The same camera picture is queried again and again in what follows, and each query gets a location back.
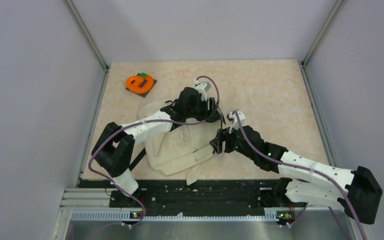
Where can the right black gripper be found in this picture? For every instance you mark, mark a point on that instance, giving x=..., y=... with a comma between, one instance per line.
x=223, y=135

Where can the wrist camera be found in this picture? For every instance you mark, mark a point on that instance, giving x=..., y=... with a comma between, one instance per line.
x=235, y=117
x=202, y=88

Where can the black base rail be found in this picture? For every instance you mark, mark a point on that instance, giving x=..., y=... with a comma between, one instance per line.
x=204, y=198

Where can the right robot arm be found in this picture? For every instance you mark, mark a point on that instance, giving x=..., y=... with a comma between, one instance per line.
x=305, y=180

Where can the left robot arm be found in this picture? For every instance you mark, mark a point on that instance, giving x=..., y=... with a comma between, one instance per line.
x=114, y=148

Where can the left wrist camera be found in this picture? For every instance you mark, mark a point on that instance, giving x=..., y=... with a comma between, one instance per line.
x=202, y=88

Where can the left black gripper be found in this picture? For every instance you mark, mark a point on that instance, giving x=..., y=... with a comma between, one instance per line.
x=212, y=105

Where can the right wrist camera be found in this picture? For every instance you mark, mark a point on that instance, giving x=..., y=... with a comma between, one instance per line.
x=235, y=117

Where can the cream canvas backpack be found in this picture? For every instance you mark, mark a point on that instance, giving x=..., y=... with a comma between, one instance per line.
x=178, y=154

